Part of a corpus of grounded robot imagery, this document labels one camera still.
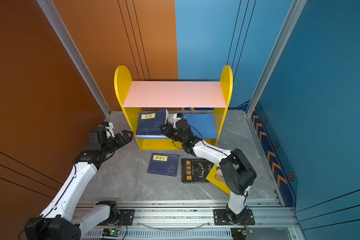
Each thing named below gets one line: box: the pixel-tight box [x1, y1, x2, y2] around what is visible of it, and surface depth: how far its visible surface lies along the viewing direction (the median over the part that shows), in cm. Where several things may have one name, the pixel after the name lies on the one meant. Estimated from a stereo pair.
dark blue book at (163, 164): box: [147, 153, 180, 177], surface depth 93 cm
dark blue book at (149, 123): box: [136, 109, 169, 135], surface depth 88 cm
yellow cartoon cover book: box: [206, 164, 231, 196], surface depth 85 cm
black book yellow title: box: [181, 158, 215, 183], surface depth 90 cm
